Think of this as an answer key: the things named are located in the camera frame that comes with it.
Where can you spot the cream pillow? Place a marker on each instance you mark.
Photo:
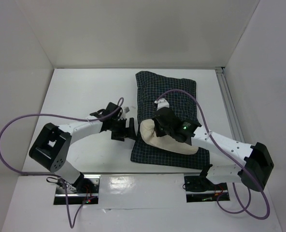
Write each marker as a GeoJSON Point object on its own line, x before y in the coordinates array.
{"type": "Point", "coordinates": [148, 135]}

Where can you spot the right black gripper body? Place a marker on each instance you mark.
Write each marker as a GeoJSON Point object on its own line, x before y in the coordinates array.
{"type": "Point", "coordinates": [161, 126]}

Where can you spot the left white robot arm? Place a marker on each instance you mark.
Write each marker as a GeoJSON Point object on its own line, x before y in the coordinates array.
{"type": "Point", "coordinates": [51, 147]}

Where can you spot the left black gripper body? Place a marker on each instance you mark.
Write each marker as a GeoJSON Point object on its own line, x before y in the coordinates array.
{"type": "Point", "coordinates": [118, 123]}

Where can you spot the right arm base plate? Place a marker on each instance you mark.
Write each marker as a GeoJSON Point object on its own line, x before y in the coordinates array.
{"type": "Point", "coordinates": [200, 190]}

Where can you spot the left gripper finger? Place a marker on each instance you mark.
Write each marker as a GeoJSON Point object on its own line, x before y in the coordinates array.
{"type": "Point", "coordinates": [131, 129]}
{"type": "Point", "coordinates": [119, 134]}

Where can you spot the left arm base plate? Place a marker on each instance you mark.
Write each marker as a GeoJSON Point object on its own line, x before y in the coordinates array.
{"type": "Point", "coordinates": [88, 193]}

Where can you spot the aluminium rail at right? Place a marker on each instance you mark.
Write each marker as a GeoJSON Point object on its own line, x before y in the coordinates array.
{"type": "Point", "coordinates": [232, 123]}

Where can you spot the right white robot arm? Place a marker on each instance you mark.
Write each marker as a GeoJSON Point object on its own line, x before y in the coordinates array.
{"type": "Point", "coordinates": [252, 164]}

